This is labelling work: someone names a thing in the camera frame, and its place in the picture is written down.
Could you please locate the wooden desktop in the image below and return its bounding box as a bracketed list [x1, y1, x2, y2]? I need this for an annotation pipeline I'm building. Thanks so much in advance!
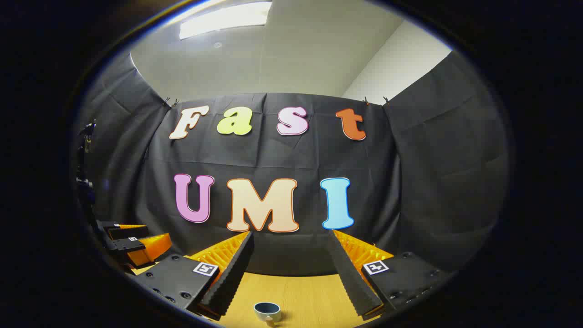
[130, 255, 383, 328]

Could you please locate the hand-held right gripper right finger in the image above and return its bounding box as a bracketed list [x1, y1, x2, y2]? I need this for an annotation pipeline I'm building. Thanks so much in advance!
[326, 229, 454, 319]

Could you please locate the black backdrop cloth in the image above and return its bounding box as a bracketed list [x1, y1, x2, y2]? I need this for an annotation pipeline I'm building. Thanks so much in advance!
[73, 50, 511, 278]

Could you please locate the pale green cup wooden handle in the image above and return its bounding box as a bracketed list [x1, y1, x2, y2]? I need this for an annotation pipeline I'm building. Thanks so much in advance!
[254, 302, 281, 325]

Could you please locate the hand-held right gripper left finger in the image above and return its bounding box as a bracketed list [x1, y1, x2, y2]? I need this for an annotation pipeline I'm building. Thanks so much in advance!
[132, 230, 255, 322]

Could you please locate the ceiling light panel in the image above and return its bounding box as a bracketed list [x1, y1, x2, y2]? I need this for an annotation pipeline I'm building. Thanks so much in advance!
[179, 1, 273, 41]

